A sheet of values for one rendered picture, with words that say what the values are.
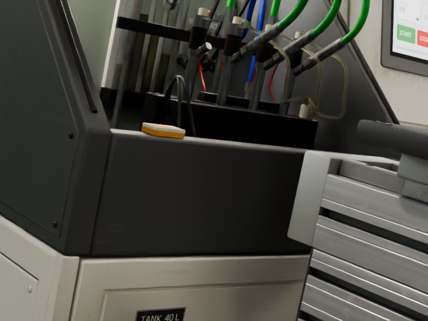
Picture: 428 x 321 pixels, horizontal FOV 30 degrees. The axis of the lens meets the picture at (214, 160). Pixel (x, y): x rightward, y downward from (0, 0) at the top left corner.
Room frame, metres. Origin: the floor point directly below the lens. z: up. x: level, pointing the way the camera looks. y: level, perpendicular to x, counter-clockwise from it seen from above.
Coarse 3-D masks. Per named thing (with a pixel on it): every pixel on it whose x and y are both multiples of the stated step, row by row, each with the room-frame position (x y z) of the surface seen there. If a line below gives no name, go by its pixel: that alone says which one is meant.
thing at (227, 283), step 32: (160, 256) 1.06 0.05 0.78; (192, 256) 1.09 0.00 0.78; (224, 256) 1.13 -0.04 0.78; (256, 256) 1.17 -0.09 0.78; (288, 256) 1.21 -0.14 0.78; (96, 288) 0.98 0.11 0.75; (128, 288) 1.02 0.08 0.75; (160, 288) 1.06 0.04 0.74; (192, 288) 1.09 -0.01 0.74; (224, 288) 1.13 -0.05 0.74; (256, 288) 1.18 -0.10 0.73; (288, 288) 1.22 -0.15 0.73; (96, 320) 0.99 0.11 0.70; (128, 320) 1.02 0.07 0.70; (160, 320) 1.06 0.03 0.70; (192, 320) 1.10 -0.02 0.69; (224, 320) 1.14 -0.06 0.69; (256, 320) 1.19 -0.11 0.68; (288, 320) 1.23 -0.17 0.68
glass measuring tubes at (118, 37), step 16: (128, 0) 1.57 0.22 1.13; (144, 0) 1.60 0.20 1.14; (160, 0) 1.62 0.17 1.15; (128, 16) 1.57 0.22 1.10; (144, 16) 1.60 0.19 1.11; (160, 16) 1.62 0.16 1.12; (176, 16) 1.65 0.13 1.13; (112, 32) 1.58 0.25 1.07; (112, 48) 1.58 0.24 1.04; (144, 48) 1.63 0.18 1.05; (160, 48) 1.66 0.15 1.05; (112, 64) 1.58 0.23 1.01; (144, 64) 1.63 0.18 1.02; (160, 64) 1.64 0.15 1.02; (112, 80) 1.58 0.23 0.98; (128, 80) 1.60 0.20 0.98; (144, 80) 1.62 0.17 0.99; (160, 80) 1.64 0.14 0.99; (112, 96) 1.56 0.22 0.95; (128, 96) 1.58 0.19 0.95; (144, 96) 1.61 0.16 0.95
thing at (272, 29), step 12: (180, 0) 1.54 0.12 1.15; (300, 0) 1.31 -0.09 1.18; (180, 12) 1.54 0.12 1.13; (300, 12) 1.32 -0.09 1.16; (180, 24) 1.54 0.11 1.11; (276, 24) 1.34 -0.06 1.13; (288, 24) 1.33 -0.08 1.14; (264, 36) 1.36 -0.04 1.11; (240, 48) 1.40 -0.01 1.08; (252, 48) 1.38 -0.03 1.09
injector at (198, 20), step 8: (200, 16) 1.36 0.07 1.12; (192, 24) 1.37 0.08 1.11; (200, 24) 1.36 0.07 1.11; (208, 24) 1.37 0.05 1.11; (192, 32) 1.36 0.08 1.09; (200, 32) 1.36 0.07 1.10; (192, 40) 1.36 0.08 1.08; (200, 40) 1.36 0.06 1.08; (192, 48) 1.36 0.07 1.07; (200, 48) 1.35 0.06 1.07; (208, 48) 1.35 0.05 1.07; (192, 56) 1.37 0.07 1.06; (200, 56) 1.36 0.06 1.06; (192, 64) 1.36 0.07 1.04; (192, 72) 1.37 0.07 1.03; (192, 80) 1.37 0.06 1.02; (192, 88) 1.37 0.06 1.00; (184, 96) 1.37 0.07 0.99
